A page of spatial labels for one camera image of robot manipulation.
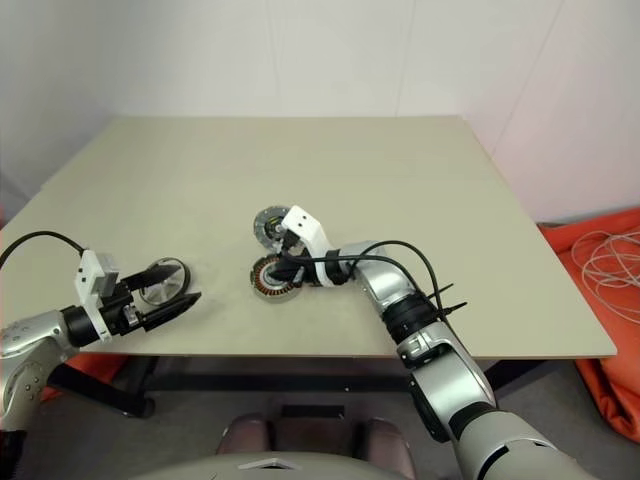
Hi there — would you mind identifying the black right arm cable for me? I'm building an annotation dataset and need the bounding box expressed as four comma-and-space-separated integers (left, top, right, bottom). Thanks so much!
292, 241, 454, 324

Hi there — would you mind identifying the copper wound motor stator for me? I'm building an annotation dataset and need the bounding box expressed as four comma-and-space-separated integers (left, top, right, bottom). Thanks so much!
247, 254, 304, 301

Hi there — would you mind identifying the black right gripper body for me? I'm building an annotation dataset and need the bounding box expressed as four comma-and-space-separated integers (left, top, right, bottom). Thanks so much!
287, 249, 324, 290

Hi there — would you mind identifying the orange cushion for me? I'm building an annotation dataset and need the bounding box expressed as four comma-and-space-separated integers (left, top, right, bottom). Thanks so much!
39, 352, 126, 401

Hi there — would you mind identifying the grey robot torso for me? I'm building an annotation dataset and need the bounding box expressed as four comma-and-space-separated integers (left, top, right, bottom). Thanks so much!
132, 452, 406, 480

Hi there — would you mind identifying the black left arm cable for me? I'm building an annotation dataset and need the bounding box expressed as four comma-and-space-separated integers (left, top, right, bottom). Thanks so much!
0, 230, 87, 269

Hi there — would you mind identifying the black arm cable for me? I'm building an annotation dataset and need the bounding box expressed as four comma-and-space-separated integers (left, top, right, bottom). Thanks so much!
0, 230, 87, 269
292, 241, 454, 324

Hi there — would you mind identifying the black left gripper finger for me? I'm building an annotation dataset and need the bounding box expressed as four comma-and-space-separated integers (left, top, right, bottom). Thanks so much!
132, 292, 203, 333
118, 263, 183, 295

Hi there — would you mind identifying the grey round motor lid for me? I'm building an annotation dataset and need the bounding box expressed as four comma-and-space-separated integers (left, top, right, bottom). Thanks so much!
251, 207, 294, 251

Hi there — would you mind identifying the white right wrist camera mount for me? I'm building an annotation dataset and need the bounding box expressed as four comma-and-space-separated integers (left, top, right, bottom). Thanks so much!
279, 204, 351, 290

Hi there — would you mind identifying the silver spoked rotor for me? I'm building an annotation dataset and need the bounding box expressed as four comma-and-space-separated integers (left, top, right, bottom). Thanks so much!
137, 256, 193, 306

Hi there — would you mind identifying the dark maroon rounded shape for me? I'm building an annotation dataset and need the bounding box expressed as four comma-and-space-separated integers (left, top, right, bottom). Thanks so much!
357, 418, 416, 480
217, 413, 274, 456

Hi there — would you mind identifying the black table frame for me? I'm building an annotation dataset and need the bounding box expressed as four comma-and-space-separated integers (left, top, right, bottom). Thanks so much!
47, 355, 549, 419

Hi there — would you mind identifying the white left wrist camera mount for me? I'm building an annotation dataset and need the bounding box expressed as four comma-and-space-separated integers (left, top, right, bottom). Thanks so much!
74, 248, 121, 345

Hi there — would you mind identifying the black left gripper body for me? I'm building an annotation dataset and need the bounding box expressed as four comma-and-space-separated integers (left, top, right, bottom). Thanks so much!
98, 281, 150, 338

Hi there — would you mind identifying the white coiled cable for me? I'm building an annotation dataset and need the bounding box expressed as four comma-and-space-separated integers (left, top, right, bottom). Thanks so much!
571, 228, 640, 321

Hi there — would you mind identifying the orange bean bag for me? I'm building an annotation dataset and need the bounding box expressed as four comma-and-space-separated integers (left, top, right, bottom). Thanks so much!
537, 207, 640, 444

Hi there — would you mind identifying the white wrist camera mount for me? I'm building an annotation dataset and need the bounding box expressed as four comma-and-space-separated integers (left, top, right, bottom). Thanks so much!
279, 204, 351, 290
74, 248, 121, 345

